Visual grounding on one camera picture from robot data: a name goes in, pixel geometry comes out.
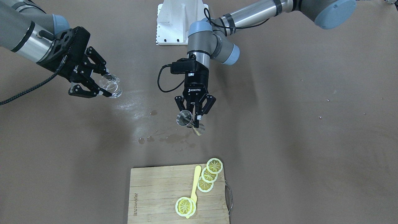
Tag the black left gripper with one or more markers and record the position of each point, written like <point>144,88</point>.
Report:
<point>196,85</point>

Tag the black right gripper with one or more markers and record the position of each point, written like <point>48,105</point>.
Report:
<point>69,67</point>

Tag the steel jigger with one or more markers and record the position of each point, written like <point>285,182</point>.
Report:
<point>185,119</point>

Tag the clear glass measuring cup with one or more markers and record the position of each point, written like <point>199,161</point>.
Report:
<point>112,84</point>

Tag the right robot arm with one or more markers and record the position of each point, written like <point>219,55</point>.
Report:
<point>50,42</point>

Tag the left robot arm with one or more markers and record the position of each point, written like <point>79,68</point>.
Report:
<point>207,40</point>

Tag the lemon slice far end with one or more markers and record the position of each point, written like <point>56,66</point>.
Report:
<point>214,165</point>

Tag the bamboo cutting board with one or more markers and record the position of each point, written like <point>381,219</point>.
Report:
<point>155,190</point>

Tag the lemon slice under knife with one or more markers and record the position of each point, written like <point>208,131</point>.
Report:
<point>194,207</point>

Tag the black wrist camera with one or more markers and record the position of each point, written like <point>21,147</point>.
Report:
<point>184,66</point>

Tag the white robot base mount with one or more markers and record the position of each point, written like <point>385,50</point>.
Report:
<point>174,18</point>

